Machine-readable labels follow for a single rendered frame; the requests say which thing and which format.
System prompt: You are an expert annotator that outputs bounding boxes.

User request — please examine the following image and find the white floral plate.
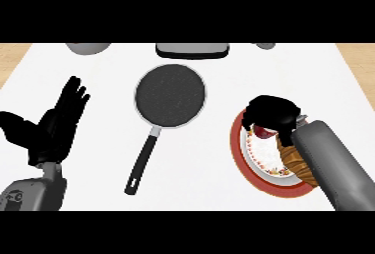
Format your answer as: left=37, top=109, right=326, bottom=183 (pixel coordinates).
left=241, top=124, right=304, bottom=187

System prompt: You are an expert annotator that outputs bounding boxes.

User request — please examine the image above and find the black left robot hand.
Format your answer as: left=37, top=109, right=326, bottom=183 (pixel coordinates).
left=0, top=75, right=93, bottom=168

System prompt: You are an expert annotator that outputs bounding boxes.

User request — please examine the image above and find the black frying pan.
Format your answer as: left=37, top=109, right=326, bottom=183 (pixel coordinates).
left=123, top=63, right=208, bottom=196

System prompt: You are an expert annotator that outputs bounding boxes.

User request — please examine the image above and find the red can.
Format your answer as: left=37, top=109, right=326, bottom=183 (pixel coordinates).
left=253, top=124, right=281, bottom=140

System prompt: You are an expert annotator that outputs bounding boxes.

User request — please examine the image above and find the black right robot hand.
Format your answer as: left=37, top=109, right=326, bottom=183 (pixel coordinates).
left=242, top=95, right=303, bottom=148

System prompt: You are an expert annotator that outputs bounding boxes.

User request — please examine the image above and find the black and grey appliance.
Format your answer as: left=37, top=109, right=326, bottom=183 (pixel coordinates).
left=154, top=43, right=232, bottom=61

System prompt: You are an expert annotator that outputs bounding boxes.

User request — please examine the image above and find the brown croissant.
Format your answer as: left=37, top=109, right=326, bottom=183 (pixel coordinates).
left=275, top=133, right=320, bottom=187

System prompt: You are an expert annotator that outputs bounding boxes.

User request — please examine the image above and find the grey round bowl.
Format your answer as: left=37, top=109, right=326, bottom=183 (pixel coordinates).
left=65, top=43, right=112, bottom=56

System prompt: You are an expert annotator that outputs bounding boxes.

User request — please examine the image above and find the red round placemat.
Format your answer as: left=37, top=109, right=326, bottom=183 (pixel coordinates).
left=229, top=109, right=319, bottom=199

